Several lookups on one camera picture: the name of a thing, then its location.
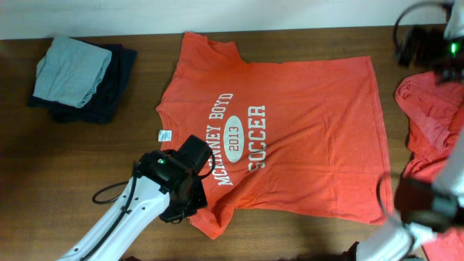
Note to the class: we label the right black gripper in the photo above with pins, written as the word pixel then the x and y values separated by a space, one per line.
pixel 428 45

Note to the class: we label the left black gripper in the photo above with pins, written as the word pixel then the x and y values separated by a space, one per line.
pixel 176 214

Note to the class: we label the red printed soccer t-shirt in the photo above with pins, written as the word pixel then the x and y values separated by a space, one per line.
pixel 302 137

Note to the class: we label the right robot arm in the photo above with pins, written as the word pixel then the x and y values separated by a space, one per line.
pixel 428 204

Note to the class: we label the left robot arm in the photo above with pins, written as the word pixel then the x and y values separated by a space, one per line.
pixel 164 184

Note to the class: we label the red garment at right edge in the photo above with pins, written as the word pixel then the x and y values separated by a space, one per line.
pixel 435 112

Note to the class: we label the folded dark navy garment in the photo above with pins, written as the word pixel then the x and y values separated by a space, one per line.
pixel 103 104

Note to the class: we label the folded light grey garment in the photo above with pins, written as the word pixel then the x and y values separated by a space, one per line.
pixel 70 72

